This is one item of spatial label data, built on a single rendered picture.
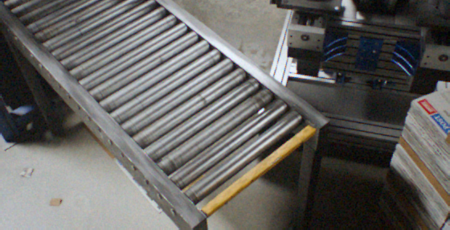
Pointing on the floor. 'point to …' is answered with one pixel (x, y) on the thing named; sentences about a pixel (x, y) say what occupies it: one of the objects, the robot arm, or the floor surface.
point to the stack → (386, 204)
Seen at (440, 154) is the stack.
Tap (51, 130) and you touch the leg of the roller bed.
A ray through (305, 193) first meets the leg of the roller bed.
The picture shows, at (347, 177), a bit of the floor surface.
